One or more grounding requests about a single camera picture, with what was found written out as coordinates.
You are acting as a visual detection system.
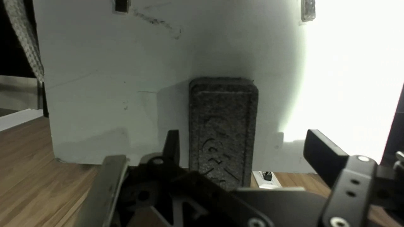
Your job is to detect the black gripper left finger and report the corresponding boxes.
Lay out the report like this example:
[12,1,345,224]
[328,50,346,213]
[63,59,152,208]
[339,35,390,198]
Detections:
[77,128,270,227]

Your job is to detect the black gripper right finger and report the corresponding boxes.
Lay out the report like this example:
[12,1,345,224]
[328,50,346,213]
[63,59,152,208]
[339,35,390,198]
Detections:
[303,128,404,227]

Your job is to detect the grey felt board duster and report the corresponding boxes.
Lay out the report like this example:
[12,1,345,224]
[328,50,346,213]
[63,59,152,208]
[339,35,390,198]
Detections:
[187,75,260,193]

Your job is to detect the small white board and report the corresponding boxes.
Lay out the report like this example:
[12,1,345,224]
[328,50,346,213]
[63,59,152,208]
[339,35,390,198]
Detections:
[32,0,404,174]

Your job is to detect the white socket plate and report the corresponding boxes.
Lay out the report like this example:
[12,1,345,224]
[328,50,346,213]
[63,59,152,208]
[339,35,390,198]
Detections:
[251,169,282,189]

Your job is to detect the dark magnetic strip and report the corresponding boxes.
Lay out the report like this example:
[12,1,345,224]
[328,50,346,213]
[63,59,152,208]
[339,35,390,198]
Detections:
[114,0,132,12]
[301,0,317,22]

